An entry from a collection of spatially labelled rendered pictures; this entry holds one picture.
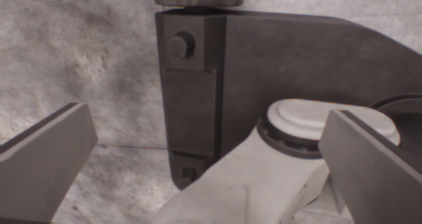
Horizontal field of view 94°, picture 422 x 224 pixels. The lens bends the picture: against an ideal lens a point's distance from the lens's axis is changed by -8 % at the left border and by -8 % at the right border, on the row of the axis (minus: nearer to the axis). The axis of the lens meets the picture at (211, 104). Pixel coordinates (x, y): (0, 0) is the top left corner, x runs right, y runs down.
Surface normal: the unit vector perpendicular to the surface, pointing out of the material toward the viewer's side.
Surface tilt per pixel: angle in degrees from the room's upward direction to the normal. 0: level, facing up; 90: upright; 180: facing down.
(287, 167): 90
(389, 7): 0
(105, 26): 0
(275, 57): 0
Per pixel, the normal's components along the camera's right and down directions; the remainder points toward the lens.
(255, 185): 0.02, -0.88
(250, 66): -0.22, 0.47
